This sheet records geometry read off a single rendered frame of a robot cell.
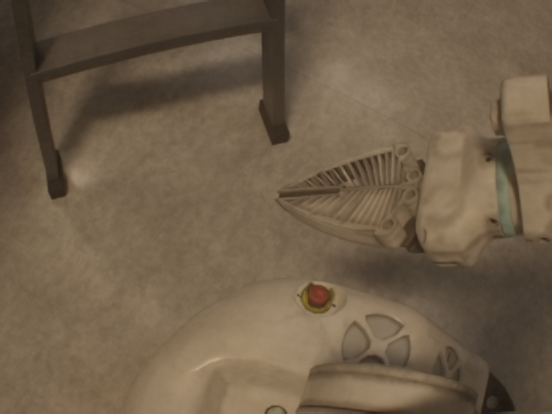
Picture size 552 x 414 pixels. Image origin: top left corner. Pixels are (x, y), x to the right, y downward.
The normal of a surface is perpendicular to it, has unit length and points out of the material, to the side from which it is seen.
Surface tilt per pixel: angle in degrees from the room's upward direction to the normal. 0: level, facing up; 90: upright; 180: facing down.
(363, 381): 38
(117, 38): 0
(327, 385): 58
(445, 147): 46
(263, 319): 20
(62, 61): 0
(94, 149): 0
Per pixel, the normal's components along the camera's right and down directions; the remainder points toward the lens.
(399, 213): 0.58, 0.37
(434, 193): -0.60, -0.53
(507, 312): 0.14, -0.45
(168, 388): -0.22, -0.62
